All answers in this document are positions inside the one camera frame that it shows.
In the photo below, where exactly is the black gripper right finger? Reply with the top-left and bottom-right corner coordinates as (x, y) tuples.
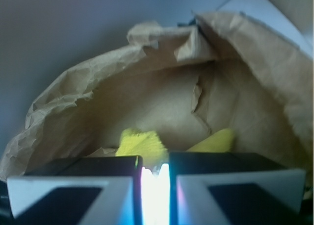
(169, 152), (306, 225)

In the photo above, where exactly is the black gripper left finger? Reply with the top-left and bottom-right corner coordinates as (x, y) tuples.
(7, 156), (143, 225)

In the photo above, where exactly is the yellow cloth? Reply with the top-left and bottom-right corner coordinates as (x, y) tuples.
(115, 128), (236, 170)

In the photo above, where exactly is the brown paper bag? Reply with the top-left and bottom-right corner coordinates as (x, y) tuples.
(0, 12), (314, 185)

